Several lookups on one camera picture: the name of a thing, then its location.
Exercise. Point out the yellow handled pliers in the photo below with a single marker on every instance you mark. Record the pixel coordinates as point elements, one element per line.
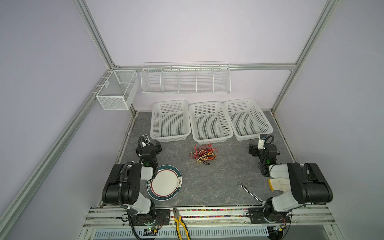
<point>180,223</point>

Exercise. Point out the left white plastic basket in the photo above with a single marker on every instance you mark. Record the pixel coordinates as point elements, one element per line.
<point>170,121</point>

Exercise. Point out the white wire wall shelf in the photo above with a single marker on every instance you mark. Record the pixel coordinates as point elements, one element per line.
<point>186,78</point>

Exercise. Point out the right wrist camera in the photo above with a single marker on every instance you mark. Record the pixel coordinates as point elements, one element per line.
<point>261,142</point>

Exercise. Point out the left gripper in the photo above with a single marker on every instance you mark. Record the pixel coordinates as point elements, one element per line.
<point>154,147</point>

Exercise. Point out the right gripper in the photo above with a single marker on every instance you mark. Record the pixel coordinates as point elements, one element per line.
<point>255,150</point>

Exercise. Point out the right white plastic basket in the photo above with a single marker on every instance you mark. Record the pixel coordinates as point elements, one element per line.
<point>247,119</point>

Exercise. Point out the white plastic basket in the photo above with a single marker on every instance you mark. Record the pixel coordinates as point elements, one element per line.
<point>210,123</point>
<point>170,121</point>
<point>247,119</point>

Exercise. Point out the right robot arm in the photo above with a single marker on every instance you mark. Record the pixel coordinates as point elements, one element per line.
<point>306,183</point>

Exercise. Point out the white mesh wall box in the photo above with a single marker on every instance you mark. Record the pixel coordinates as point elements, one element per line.
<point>118,90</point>

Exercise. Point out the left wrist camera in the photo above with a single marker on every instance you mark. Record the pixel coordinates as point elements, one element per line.
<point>144,140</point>

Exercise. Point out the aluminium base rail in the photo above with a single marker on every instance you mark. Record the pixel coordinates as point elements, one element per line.
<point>215,217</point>

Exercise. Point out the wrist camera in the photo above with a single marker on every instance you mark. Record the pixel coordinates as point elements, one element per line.
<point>261,142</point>
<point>144,140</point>

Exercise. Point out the white yellow work glove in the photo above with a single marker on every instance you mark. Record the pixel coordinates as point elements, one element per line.
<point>279,184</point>

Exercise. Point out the middle white plastic basket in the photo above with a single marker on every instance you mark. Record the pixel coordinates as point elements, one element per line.
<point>210,123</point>

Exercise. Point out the silver wrench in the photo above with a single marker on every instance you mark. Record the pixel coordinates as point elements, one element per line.
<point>251,193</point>

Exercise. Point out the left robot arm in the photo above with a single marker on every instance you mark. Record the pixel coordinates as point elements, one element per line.
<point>122,188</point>

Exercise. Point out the green rimmed white plate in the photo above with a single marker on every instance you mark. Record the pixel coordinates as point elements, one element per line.
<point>166,185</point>

